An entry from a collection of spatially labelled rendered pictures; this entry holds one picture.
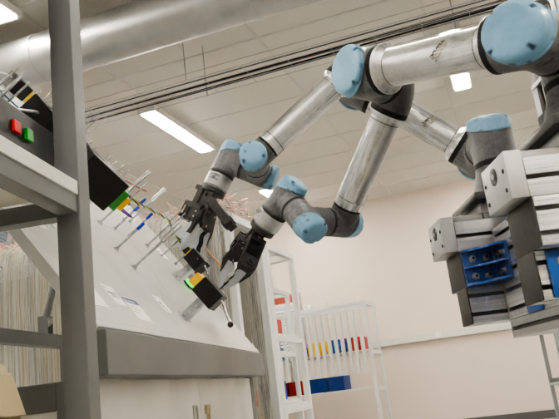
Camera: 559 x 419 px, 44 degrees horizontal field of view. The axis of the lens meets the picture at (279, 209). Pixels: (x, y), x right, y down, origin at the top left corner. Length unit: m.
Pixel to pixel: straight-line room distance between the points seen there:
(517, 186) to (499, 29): 0.29
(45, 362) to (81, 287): 2.05
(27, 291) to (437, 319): 7.50
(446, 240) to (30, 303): 1.90
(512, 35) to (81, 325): 0.89
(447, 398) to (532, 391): 1.10
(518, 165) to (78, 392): 0.83
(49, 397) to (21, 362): 2.02
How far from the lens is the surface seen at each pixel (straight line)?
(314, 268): 10.37
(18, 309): 3.14
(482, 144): 1.89
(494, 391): 9.88
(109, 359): 1.03
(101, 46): 4.56
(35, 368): 3.03
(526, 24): 1.34
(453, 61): 1.45
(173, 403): 1.41
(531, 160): 1.33
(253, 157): 1.84
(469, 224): 1.79
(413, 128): 2.05
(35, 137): 0.96
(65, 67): 1.06
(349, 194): 1.77
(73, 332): 0.95
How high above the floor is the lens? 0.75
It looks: 15 degrees up
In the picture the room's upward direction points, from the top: 7 degrees counter-clockwise
